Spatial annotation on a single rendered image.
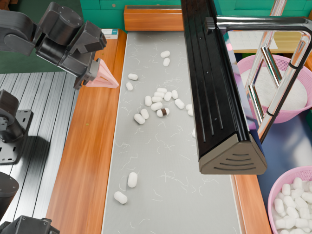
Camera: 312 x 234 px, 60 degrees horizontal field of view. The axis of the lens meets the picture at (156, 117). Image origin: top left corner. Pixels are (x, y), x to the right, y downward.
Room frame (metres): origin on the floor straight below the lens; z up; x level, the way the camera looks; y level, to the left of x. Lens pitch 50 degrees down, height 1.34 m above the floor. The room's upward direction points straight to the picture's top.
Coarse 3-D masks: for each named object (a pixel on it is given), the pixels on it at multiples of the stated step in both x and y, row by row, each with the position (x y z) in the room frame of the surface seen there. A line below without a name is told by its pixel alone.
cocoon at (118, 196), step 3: (117, 192) 0.27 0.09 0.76; (120, 192) 0.27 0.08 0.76; (114, 195) 0.26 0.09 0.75; (117, 195) 0.26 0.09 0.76; (120, 195) 0.26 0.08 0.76; (123, 195) 0.26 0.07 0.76; (117, 198) 0.26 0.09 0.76; (120, 198) 0.25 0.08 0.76; (123, 198) 0.25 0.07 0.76; (126, 198) 0.26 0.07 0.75; (120, 201) 0.25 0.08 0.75; (123, 201) 0.25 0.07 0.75; (126, 201) 0.25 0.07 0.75
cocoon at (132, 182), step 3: (132, 174) 0.31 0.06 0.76; (135, 174) 0.31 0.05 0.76; (129, 177) 0.31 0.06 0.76; (132, 177) 0.30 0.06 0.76; (135, 177) 0.31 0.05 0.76; (129, 180) 0.30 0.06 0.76; (132, 180) 0.30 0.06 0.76; (135, 180) 0.30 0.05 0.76; (129, 183) 0.29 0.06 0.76; (132, 183) 0.29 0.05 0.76; (135, 183) 0.29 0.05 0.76; (132, 186) 0.29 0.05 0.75
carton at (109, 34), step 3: (102, 30) 0.89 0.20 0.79; (105, 30) 0.89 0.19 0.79; (108, 30) 0.89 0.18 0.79; (111, 30) 0.89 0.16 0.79; (114, 30) 0.89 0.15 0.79; (117, 30) 0.90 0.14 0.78; (105, 33) 0.87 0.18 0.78; (108, 33) 0.87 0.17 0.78; (111, 33) 0.87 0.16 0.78; (114, 33) 0.87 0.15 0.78; (117, 33) 0.89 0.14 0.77; (105, 36) 0.87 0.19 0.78; (108, 36) 0.87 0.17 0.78; (111, 36) 0.87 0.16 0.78; (114, 36) 0.87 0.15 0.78; (117, 36) 0.88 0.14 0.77
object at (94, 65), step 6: (96, 60) 0.54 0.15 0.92; (102, 60) 0.54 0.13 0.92; (96, 66) 0.51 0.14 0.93; (102, 66) 0.52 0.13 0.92; (90, 72) 0.48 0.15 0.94; (96, 72) 0.49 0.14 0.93; (108, 72) 0.52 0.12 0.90; (90, 78) 0.47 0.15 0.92; (102, 78) 0.53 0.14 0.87; (114, 78) 0.52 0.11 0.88
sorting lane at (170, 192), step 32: (128, 64) 0.75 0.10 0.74; (160, 64) 0.75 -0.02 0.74; (128, 96) 0.60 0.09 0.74; (128, 128) 0.47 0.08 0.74; (160, 128) 0.47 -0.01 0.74; (192, 128) 0.47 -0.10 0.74; (128, 160) 0.36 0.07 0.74; (160, 160) 0.36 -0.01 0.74; (192, 160) 0.36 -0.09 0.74; (128, 192) 0.28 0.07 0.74; (160, 192) 0.28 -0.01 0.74; (192, 192) 0.28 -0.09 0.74; (224, 192) 0.28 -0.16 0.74; (128, 224) 0.20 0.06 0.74; (160, 224) 0.20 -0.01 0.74; (192, 224) 0.20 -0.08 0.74; (224, 224) 0.20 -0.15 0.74
